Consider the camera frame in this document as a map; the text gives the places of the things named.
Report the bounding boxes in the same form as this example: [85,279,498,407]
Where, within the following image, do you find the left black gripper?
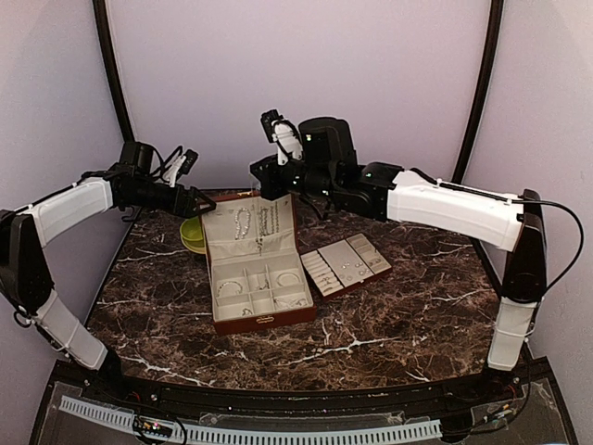
[127,179,216,219]

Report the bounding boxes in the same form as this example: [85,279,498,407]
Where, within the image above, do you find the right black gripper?
[250,153,337,202]

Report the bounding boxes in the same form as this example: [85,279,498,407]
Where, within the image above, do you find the green bead thin necklace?
[249,183,270,259]

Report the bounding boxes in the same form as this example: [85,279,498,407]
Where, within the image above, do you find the small red jewelry tray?
[300,234,392,301]

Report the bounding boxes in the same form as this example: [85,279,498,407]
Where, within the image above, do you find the large red jewelry box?
[201,192,316,335]

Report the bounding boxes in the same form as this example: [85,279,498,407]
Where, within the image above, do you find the silver link bracelet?
[216,278,245,297]

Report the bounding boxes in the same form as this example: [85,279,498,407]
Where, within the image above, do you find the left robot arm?
[1,142,216,404]

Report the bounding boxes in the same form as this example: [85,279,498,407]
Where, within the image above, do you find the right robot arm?
[250,109,554,402]

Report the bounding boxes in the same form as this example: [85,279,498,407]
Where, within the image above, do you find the green bowl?
[180,217,204,240]

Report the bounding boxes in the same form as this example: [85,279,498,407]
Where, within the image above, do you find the beige plate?
[182,238,206,255]

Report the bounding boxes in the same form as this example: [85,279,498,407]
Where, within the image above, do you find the chunky pearl necklace in lid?
[233,208,252,241]

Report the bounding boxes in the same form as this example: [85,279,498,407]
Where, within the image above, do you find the white cable duct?
[58,396,442,444]

